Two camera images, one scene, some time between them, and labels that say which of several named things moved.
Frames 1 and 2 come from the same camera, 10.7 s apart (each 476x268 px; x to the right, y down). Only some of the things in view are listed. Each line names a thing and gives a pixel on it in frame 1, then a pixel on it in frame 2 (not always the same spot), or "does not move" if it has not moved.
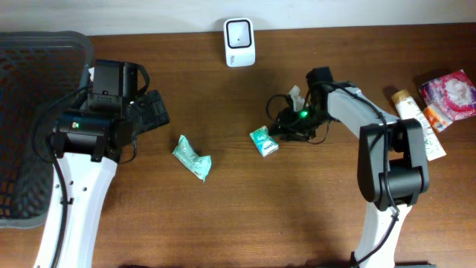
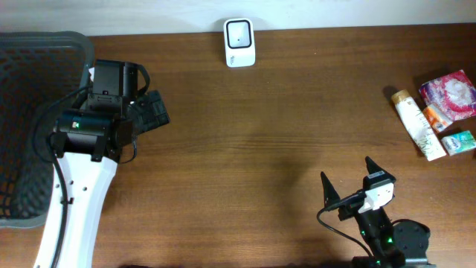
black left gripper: (153, 111) does not move
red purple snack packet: (453, 94) does not move
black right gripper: (286, 126) to (331, 195)
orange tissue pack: (439, 118) does not move
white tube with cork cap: (407, 108) does not move
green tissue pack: (263, 141) to (458, 143)
